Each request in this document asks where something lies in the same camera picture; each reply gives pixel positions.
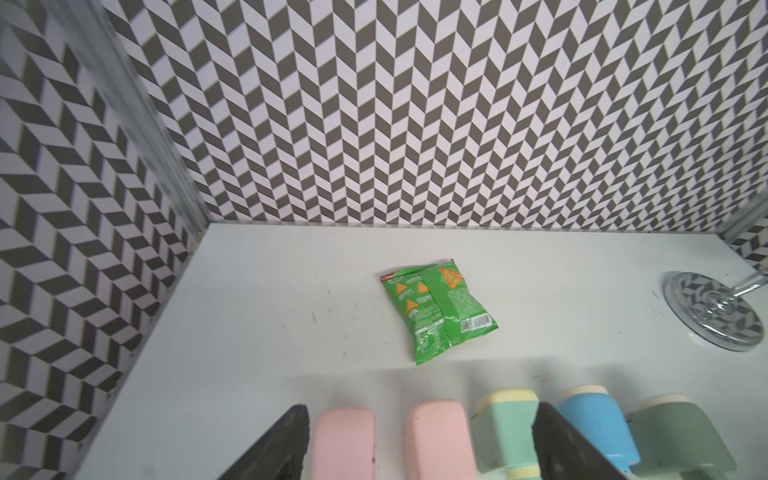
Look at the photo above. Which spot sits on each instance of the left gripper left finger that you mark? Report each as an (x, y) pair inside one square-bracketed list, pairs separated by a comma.
[(279, 453)]

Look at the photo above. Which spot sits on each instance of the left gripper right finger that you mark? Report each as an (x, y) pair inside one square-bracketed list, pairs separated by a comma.
[(564, 453)]

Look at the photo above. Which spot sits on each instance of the sage green pencil sharpener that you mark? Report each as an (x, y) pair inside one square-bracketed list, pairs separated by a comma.
[(673, 435)]

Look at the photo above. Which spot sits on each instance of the green snack bag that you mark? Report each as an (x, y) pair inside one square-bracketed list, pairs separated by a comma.
[(437, 307)]

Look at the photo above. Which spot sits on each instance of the metal wire glass rack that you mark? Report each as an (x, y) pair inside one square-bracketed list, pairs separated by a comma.
[(717, 313)]

